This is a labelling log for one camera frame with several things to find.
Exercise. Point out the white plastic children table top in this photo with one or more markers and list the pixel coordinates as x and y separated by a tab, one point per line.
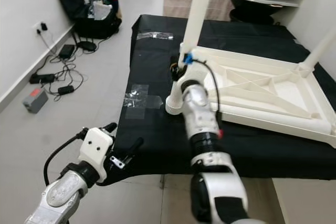
268	85

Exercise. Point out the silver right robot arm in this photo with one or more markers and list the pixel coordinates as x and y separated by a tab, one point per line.
210	145

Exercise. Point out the black tablecloth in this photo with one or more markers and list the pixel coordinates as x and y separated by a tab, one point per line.
147	145

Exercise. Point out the clear tape strip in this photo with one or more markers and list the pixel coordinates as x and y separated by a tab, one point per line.
138	90
149	102
155	35

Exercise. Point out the beige cloth covered furniture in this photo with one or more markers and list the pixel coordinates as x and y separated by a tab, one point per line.
176	3

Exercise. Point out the grey box with red label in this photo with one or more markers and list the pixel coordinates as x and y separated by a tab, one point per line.
35	101

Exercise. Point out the black power strip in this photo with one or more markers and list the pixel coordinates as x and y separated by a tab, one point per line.
42	78

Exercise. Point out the black router with antennas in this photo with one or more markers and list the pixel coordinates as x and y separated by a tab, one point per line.
86	46

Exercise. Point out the white grey fabric item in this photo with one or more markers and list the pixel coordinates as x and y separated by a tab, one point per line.
101	10

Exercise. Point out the black wok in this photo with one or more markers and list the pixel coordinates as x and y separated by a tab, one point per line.
257	11

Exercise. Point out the black plug adapter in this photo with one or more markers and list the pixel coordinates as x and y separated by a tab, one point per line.
43	26

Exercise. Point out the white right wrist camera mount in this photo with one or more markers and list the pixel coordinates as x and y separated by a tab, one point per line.
189	74

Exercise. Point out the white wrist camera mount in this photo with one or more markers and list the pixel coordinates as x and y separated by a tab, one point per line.
189	74
95	150

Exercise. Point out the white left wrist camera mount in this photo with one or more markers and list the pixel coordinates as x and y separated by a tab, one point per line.
95	150

